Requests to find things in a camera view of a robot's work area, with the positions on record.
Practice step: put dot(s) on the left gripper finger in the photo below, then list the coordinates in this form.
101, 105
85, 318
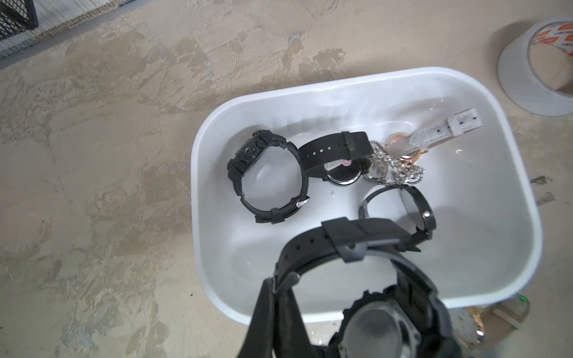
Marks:
262, 326

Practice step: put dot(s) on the black watch with strap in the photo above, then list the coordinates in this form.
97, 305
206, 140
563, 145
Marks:
338, 158

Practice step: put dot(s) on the silver chain pocket watch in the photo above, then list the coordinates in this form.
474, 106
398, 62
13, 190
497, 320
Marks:
383, 169

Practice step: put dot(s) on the black chunky digital watch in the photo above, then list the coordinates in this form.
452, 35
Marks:
406, 319

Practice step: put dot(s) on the white plastic storage box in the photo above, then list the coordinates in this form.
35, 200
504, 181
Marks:
489, 237

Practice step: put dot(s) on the black wire mesh shelf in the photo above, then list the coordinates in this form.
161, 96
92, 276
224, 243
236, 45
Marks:
17, 16

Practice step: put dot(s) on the rose gold white strap watch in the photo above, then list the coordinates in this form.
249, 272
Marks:
410, 147

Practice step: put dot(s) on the small black round watch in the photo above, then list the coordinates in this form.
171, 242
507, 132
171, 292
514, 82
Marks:
418, 211

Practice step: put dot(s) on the white tape roll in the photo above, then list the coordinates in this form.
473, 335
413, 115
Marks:
535, 69

